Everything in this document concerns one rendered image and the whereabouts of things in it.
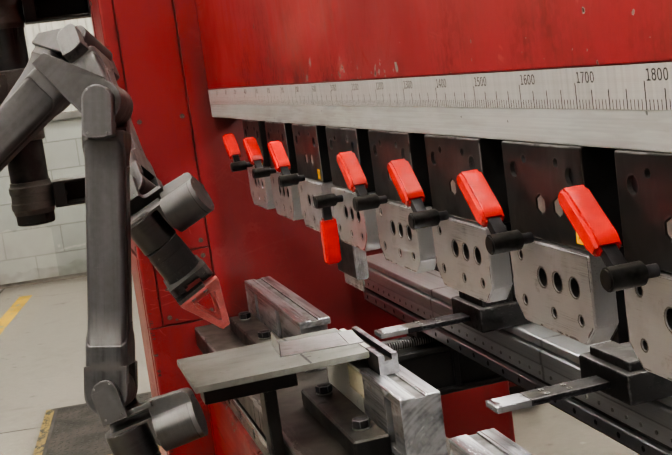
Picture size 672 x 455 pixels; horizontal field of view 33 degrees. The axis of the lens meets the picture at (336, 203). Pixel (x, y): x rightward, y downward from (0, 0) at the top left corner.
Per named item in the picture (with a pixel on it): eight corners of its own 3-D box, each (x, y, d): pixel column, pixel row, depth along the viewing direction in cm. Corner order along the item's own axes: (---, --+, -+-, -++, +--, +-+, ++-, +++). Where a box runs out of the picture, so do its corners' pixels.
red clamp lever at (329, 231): (321, 264, 156) (312, 195, 155) (349, 259, 157) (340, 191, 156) (325, 266, 155) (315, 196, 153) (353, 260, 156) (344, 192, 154)
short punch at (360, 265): (340, 283, 178) (332, 224, 177) (351, 281, 179) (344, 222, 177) (358, 293, 168) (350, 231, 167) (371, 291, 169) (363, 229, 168)
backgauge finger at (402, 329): (367, 336, 180) (363, 306, 180) (513, 306, 187) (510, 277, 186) (391, 352, 169) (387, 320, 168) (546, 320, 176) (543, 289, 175)
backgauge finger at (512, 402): (473, 406, 139) (468, 368, 138) (656, 365, 146) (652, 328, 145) (514, 434, 127) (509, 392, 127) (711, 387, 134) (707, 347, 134)
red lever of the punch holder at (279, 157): (264, 139, 179) (280, 181, 173) (289, 136, 180) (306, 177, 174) (264, 148, 180) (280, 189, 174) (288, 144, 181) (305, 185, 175)
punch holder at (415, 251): (381, 258, 142) (364, 130, 140) (443, 247, 145) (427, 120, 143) (422, 276, 128) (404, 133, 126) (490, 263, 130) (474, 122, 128)
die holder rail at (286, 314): (250, 321, 252) (244, 280, 251) (275, 316, 253) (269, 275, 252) (305, 373, 204) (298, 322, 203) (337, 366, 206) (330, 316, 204)
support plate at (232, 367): (177, 365, 176) (176, 359, 176) (336, 333, 183) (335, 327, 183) (195, 394, 159) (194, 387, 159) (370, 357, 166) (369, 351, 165)
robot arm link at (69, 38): (90, 71, 201) (50, 36, 193) (115, 52, 200) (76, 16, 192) (150, 235, 173) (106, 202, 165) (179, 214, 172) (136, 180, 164)
